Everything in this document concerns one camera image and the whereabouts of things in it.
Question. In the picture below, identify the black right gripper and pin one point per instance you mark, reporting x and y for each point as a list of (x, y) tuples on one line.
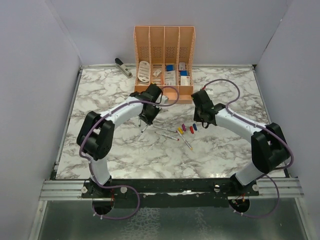
[(196, 117)]

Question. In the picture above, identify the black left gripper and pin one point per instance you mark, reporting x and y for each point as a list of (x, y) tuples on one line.
[(150, 120)]

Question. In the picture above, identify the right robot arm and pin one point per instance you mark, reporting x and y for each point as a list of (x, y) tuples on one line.
[(267, 141)]

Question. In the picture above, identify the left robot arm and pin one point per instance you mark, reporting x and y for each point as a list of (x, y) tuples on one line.
[(96, 135)]

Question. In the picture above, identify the purple pen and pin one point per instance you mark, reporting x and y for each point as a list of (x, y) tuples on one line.
[(164, 128)]

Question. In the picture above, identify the red pen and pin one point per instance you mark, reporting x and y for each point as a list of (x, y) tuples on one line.
[(167, 136)]

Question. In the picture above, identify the yellow pen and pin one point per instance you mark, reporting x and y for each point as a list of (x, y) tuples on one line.
[(186, 142)]

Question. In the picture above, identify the white red card box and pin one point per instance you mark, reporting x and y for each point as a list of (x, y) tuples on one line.
[(185, 80)]

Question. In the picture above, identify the white oval label card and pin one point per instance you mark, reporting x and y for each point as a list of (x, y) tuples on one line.
[(144, 71)]

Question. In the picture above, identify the white paper packet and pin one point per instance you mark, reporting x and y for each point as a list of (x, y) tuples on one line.
[(170, 78)]

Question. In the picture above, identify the blue eraser box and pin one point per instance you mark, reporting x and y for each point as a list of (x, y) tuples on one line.
[(170, 67), (184, 73)]

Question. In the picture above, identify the white red staples box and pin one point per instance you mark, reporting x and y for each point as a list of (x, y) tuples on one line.
[(183, 66)]

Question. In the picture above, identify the black grey stapler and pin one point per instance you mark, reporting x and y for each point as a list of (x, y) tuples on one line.
[(122, 67)]

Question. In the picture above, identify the peach plastic desk organizer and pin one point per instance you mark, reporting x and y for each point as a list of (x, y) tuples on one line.
[(161, 46)]

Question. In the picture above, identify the black mounting rail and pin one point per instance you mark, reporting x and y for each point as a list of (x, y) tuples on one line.
[(168, 193)]

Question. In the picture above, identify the aluminium frame rail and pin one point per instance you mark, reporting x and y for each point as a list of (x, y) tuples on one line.
[(71, 190)]

